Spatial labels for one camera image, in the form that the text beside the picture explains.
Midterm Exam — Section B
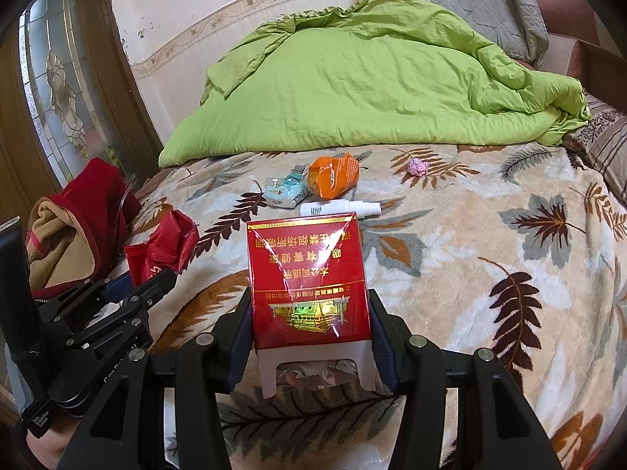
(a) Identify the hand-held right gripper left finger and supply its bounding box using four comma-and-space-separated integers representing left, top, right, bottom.
56, 286, 253, 470

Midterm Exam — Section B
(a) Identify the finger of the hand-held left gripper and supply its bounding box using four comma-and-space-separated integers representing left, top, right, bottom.
63, 269, 178, 347
32, 275, 132, 322

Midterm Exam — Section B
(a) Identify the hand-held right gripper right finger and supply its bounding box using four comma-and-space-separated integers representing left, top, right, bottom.
367, 288, 571, 470

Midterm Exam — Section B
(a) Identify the red foil wrapper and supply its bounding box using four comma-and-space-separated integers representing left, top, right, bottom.
125, 210, 201, 289

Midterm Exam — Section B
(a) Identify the red cigarette box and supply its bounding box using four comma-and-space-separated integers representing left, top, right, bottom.
246, 212, 379, 400

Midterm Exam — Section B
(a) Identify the person's left forearm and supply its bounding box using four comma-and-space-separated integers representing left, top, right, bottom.
27, 431, 67, 470

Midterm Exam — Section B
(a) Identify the red garment with beige lining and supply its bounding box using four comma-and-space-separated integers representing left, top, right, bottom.
27, 157, 143, 300

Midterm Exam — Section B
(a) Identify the leaf print blanket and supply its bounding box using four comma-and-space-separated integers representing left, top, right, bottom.
105, 142, 627, 470

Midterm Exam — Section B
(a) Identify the white spray bottle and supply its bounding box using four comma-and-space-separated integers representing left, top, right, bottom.
300, 201, 383, 217

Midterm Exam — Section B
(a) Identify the light blue wipes packet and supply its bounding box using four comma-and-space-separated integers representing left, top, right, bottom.
262, 169, 309, 210

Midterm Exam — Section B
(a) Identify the orange plastic packet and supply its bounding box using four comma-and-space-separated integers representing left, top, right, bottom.
304, 152, 361, 201

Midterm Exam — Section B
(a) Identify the wooden door with glass pane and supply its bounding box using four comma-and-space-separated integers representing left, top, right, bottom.
0, 0, 165, 236

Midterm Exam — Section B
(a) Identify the green duvet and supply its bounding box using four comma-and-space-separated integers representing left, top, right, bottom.
158, 0, 593, 168

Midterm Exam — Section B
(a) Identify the striped pillow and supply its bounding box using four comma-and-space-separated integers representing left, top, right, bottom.
563, 93, 627, 206

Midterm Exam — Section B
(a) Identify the brown upholstered headboard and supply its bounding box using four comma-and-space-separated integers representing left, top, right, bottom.
534, 0, 627, 103

